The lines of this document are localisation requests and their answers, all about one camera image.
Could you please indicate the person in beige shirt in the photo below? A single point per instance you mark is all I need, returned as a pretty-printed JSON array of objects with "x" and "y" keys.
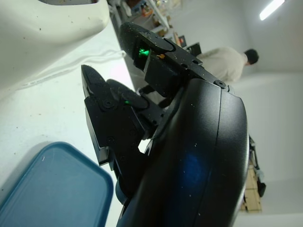
[{"x": 226, "y": 63}]

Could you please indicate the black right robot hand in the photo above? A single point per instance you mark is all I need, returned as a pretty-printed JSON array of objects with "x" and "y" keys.
[{"x": 203, "y": 146}]

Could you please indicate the dark blue plastic tray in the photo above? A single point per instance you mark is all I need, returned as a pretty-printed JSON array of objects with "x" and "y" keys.
[{"x": 54, "y": 186}]

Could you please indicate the cream white two-slot toaster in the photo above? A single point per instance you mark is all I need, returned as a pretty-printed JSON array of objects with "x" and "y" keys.
[{"x": 47, "y": 26}]

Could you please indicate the long ceiling light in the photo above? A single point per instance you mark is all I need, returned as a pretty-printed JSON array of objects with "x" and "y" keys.
[{"x": 271, "y": 10}]

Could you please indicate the cluttered storage shelf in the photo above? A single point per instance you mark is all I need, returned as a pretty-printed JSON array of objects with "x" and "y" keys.
[{"x": 151, "y": 14}]

